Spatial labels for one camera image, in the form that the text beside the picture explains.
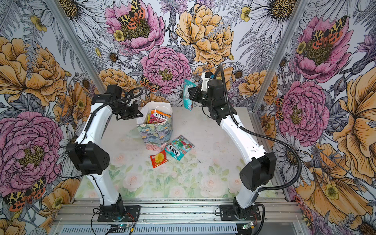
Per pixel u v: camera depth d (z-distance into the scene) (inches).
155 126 31.4
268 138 17.8
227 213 29.1
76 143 19.4
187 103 30.0
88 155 19.5
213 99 22.4
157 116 36.4
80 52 34.4
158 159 36.2
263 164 17.8
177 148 37.9
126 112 28.8
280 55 35.2
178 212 30.0
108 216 26.9
